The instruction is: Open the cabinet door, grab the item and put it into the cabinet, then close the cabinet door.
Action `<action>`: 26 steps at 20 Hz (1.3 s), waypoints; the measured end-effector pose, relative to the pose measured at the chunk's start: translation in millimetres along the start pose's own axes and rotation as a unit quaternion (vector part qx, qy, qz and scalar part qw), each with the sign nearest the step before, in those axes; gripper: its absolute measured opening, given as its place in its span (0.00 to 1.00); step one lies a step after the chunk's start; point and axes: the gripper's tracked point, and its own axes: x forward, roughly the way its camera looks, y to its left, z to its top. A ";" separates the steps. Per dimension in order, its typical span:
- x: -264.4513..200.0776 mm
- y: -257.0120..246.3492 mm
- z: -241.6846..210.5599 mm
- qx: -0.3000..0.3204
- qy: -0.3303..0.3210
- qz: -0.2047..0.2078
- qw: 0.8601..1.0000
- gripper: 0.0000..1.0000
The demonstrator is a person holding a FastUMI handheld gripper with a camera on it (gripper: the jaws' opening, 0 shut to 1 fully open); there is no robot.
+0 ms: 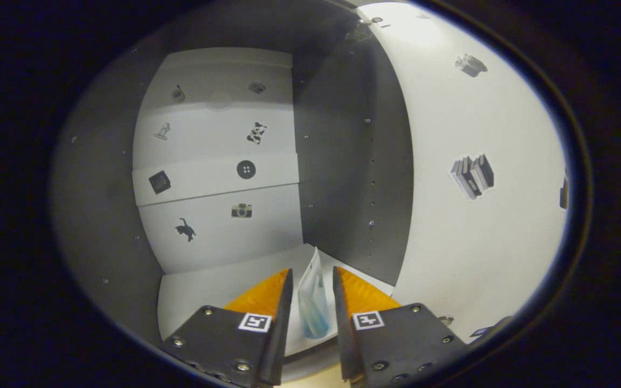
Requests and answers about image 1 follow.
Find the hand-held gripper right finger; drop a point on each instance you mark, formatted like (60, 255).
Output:
(345, 334)

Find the clear plastic packet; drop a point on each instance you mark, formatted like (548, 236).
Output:
(313, 302)

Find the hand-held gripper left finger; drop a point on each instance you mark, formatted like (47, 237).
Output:
(278, 334)

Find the grey cabinet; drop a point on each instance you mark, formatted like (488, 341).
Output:
(343, 161)

